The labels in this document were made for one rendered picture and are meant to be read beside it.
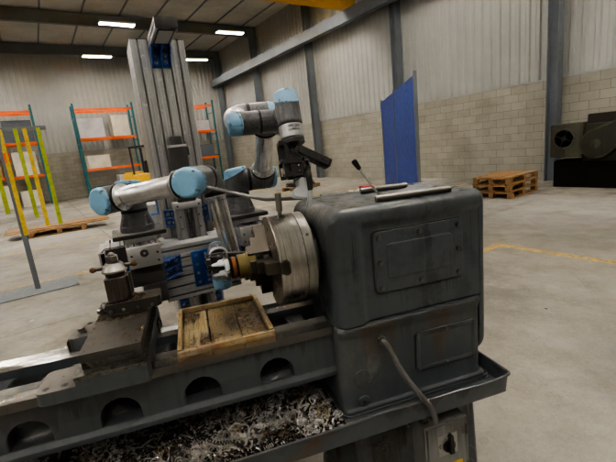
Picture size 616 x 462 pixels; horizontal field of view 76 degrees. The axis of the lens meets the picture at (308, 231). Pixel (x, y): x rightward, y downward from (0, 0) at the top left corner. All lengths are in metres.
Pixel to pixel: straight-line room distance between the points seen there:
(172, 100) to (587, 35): 10.36
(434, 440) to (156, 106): 1.87
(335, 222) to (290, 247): 0.17
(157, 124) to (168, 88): 0.18
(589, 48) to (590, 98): 1.10
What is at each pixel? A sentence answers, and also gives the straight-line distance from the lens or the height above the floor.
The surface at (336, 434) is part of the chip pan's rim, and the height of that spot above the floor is 0.57.
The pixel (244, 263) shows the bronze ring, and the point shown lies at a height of 1.10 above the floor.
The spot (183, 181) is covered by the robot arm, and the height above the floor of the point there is 1.38.
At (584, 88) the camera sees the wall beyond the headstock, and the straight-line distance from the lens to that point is 11.41.
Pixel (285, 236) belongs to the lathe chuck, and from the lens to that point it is 1.26.
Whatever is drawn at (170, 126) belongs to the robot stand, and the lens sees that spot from 2.14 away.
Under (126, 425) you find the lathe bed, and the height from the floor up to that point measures 0.70.
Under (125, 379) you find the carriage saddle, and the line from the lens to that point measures 1.26.
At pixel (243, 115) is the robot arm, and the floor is 1.57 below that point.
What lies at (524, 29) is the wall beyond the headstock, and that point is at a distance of 12.23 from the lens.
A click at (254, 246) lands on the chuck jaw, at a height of 1.14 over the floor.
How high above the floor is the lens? 1.46
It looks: 12 degrees down
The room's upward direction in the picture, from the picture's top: 6 degrees counter-clockwise
